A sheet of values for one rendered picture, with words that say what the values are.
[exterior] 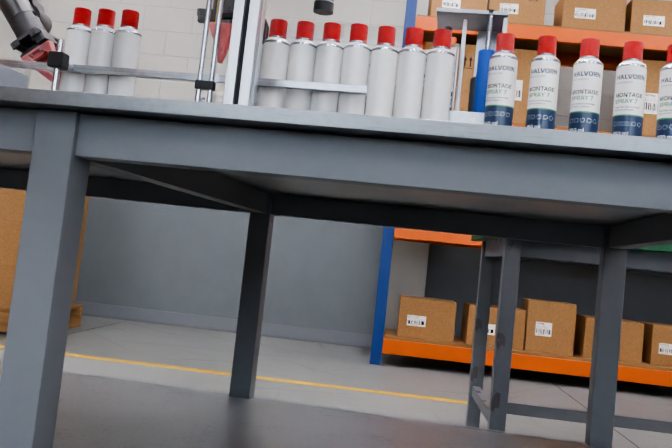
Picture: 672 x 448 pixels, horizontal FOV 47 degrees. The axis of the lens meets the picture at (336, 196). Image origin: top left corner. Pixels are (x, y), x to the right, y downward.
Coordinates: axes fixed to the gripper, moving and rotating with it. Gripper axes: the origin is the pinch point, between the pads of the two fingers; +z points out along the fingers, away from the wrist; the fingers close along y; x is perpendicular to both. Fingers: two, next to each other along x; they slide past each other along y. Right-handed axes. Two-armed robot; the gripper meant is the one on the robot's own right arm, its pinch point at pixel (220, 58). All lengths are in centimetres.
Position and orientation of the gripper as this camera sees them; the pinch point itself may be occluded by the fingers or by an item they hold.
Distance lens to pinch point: 160.8
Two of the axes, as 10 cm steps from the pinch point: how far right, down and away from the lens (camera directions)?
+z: -1.1, 9.9, -0.7
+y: -9.8, -1.0, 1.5
